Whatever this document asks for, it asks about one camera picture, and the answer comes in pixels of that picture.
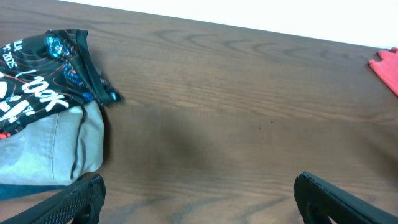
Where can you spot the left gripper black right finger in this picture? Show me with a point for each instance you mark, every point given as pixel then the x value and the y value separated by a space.
pixel 319 201

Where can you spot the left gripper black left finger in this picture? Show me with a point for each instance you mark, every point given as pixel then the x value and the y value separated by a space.
pixel 79 203

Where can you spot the black orange patterned jersey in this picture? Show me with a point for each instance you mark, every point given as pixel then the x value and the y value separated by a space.
pixel 47 74

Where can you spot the folded beige trousers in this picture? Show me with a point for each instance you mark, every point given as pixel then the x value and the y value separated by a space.
pixel 55 150

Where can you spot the folded navy garment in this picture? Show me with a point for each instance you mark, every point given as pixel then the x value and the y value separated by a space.
pixel 10 191

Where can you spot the red t-shirt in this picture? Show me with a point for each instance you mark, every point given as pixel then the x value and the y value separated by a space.
pixel 386 68

